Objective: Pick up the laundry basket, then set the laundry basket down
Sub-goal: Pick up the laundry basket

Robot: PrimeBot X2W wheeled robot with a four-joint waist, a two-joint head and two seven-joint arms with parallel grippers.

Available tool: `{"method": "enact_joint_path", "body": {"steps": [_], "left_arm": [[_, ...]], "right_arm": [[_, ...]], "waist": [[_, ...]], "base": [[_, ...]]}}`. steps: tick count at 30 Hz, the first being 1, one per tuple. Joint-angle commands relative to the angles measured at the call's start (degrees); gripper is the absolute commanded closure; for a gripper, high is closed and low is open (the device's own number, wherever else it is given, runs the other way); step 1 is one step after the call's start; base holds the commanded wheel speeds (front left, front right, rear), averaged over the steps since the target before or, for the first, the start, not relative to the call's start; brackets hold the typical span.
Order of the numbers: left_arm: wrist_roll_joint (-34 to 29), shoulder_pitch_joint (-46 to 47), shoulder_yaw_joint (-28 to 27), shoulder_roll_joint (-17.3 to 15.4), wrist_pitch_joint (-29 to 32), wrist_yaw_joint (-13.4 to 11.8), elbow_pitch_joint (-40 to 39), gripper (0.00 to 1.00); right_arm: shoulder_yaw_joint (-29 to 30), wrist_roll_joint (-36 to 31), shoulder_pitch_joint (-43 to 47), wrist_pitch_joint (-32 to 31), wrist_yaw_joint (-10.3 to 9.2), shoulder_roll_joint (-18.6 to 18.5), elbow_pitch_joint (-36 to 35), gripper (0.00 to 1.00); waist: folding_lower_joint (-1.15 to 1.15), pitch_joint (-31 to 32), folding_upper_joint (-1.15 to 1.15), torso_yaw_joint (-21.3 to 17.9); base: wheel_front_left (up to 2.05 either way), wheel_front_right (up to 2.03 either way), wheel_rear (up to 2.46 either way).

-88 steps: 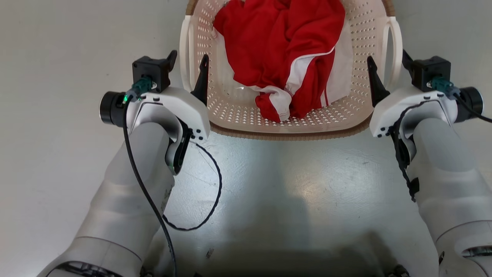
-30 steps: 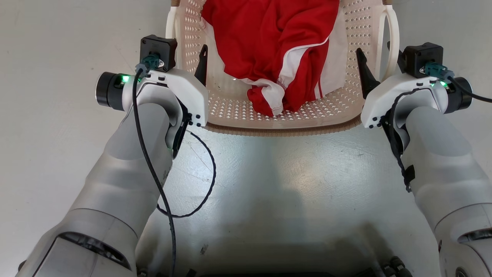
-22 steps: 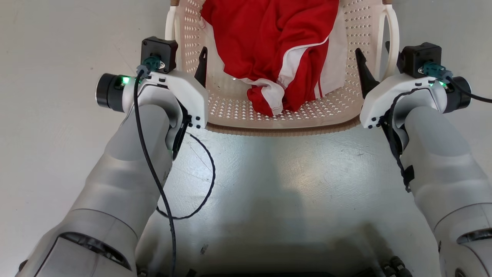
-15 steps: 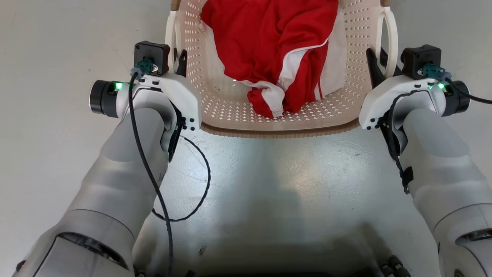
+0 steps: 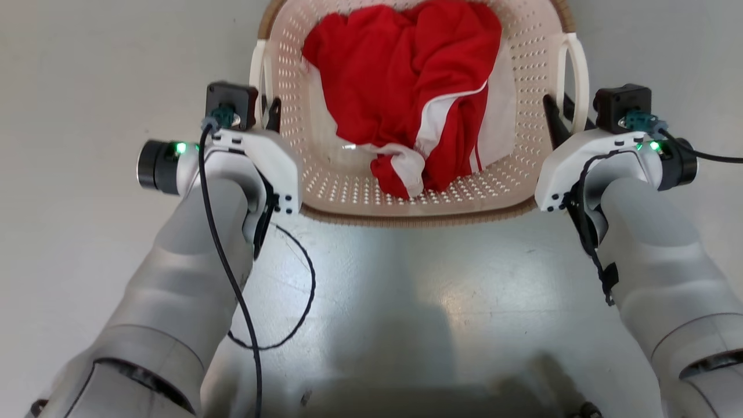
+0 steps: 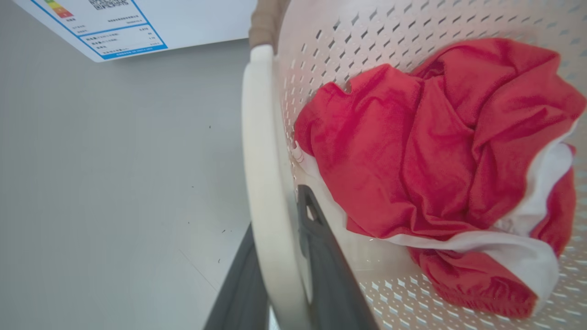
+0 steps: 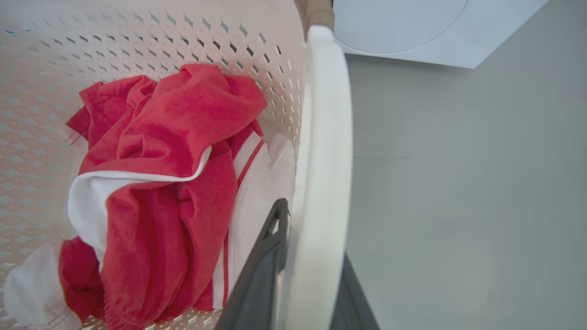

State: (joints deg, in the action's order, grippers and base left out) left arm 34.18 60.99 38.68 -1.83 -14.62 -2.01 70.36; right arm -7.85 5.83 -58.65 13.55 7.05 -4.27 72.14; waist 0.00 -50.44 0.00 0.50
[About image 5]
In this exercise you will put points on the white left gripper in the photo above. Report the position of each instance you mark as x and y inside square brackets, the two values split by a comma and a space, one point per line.
[273, 157]

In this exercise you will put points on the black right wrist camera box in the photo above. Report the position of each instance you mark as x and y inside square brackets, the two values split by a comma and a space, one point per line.
[618, 104]

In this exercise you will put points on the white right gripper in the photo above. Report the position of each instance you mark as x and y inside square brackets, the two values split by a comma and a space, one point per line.
[566, 162]

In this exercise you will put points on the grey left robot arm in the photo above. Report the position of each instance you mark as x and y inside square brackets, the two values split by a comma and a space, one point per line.
[174, 290]

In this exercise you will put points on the red garment with white stripes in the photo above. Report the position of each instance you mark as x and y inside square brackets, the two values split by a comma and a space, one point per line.
[395, 75]

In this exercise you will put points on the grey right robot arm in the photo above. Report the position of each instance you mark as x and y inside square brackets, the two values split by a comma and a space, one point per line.
[662, 261]

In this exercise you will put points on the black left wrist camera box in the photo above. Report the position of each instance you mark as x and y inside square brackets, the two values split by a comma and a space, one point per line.
[232, 98]

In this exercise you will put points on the beige perforated plastic laundry basket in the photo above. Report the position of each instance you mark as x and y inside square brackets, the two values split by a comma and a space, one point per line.
[348, 191]

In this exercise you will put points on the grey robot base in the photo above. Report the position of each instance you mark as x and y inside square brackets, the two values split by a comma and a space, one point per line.
[418, 389]

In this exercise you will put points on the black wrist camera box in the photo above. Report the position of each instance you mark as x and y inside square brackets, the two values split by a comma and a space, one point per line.
[618, 104]
[232, 98]

